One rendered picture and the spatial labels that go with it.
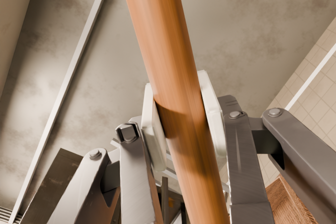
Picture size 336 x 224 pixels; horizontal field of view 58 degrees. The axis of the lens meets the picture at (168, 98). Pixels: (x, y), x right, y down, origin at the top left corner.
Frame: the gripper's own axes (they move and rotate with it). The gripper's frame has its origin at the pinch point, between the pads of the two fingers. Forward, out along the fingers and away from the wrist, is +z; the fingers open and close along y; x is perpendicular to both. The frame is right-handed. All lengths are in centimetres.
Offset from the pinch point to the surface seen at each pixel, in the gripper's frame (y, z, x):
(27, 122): -220, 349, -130
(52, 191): -85, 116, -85
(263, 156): 68, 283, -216
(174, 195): -26, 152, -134
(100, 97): -113, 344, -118
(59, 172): -85, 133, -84
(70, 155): -84, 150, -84
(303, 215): 48, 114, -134
